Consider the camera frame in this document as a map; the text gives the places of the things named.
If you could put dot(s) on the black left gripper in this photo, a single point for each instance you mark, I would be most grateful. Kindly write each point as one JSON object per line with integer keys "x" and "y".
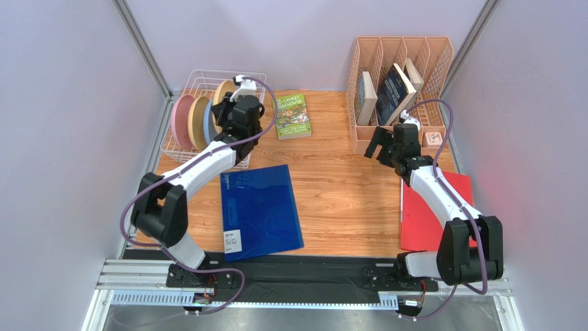
{"x": 221, "y": 109}

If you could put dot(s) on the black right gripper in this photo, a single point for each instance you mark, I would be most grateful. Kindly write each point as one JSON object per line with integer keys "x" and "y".
{"x": 386, "y": 143}

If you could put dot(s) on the blue plate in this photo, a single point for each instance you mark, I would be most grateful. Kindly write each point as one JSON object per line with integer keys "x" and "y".
{"x": 209, "y": 127}

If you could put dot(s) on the yellow plate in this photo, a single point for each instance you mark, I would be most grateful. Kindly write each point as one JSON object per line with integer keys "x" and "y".
{"x": 226, "y": 88}

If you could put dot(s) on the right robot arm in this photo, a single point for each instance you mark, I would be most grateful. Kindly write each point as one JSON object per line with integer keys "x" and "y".
{"x": 470, "y": 252}

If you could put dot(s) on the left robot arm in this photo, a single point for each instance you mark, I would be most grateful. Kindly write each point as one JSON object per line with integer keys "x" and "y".
{"x": 161, "y": 208}

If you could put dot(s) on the tan plate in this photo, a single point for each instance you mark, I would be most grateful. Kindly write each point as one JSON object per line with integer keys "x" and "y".
{"x": 196, "y": 122}

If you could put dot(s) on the grey book in organizer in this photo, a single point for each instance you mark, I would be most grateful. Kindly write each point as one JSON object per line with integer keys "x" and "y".
{"x": 365, "y": 100}

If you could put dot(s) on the green treehouse book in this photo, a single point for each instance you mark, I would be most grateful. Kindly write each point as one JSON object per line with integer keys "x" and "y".
{"x": 293, "y": 120}

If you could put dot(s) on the small white box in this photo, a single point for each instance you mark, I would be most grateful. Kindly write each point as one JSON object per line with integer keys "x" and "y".
{"x": 432, "y": 139}

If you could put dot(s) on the dark blue book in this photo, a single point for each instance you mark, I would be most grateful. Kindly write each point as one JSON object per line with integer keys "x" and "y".
{"x": 394, "y": 94}

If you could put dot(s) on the pink plate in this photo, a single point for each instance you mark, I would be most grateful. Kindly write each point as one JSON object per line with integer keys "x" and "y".
{"x": 179, "y": 121}

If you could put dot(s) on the white book in organizer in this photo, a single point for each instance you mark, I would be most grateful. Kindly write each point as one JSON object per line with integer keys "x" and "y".
{"x": 414, "y": 76}

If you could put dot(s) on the red folder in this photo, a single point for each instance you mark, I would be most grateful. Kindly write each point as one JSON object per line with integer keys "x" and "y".
{"x": 420, "y": 229}

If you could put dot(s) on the blue folder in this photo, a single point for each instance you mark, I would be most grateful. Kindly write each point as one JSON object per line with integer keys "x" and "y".
{"x": 259, "y": 213}

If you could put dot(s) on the peach file organizer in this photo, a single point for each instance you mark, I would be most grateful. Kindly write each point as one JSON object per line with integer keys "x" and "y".
{"x": 432, "y": 57}

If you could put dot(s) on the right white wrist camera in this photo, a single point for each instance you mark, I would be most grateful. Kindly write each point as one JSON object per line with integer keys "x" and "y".
{"x": 407, "y": 118}

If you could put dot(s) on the aluminium mounting rail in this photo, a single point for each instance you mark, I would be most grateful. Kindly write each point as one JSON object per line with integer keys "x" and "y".
{"x": 142, "y": 281}

